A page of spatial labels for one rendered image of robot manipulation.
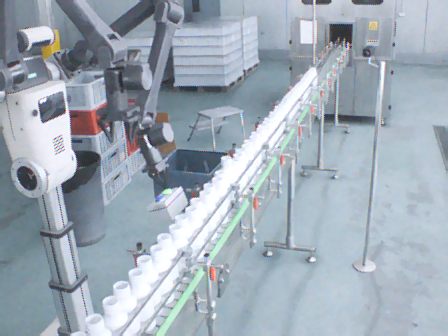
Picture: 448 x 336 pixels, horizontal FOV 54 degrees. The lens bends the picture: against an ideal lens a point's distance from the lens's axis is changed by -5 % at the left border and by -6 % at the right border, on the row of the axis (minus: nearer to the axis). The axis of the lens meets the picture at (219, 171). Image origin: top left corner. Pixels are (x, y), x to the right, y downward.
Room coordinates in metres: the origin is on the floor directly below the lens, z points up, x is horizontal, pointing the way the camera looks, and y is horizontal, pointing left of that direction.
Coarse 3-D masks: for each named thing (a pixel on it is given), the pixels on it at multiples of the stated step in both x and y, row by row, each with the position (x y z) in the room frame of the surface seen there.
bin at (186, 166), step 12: (180, 156) 2.42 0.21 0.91; (192, 156) 2.40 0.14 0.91; (204, 156) 2.37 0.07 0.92; (216, 156) 2.35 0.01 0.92; (180, 168) 2.42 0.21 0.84; (192, 168) 2.40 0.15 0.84; (204, 168) 2.37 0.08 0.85; (216, 168) 2.11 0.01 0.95; (180, 180) 2.09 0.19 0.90; (192, 180) 2.07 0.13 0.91; (204, 180) 2.05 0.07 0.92; (156, 192) 2.14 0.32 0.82
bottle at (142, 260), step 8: (144, 256) 0.99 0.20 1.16; (144, 264) 0.96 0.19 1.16; (152, 264) 0.98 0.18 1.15; (144, 272) 0.96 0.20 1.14; (152, 272) 0.97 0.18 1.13; (152, 280) 0.95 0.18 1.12; (152, 288) 0.95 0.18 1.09; (152, 296) 0.95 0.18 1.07; (160, 296) 0.97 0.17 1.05; (160, 312) 0.96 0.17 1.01
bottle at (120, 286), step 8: (120, 288) 0.88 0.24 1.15; (128, 288) 0.87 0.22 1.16; (120, 296) 0.85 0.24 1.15; (128, 296) 0.86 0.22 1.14; (120, 304) 0.85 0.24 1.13; (128, 304) 0.85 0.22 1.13; (136, 304) 0.87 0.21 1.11; (128, 312) 0.84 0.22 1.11; (136, 320) 0.85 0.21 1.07; (136, 328) 0.85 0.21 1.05
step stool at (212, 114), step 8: (200, 112) 5.23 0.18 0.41; (208, 112) 5.21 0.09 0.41; (216, 112) 5.19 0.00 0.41; (224, 112) 5.17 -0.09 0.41; (232, 112) 5.17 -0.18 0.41; (240, 112) 5.23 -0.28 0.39; (208, 120) 5.58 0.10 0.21; (216, 120) 5.56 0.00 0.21; (224, 120) 5.55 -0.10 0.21; (200, 128) 5.28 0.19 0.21
